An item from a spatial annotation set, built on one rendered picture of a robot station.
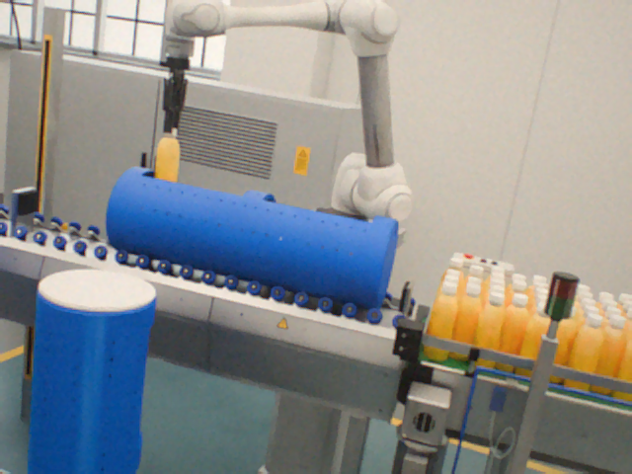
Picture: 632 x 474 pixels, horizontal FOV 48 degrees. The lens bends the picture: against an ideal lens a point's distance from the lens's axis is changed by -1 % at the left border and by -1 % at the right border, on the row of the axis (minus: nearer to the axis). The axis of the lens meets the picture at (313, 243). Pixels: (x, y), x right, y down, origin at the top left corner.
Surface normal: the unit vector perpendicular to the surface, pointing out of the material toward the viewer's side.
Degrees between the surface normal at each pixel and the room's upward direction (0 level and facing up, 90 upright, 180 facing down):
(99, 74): 90
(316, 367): 110
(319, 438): 90
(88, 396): 90
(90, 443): 90
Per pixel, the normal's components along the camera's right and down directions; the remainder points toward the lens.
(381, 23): 0.43, 0.22
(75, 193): -0.36, 0.18
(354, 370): -0.29, 0.53
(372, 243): -0.11, -0.42
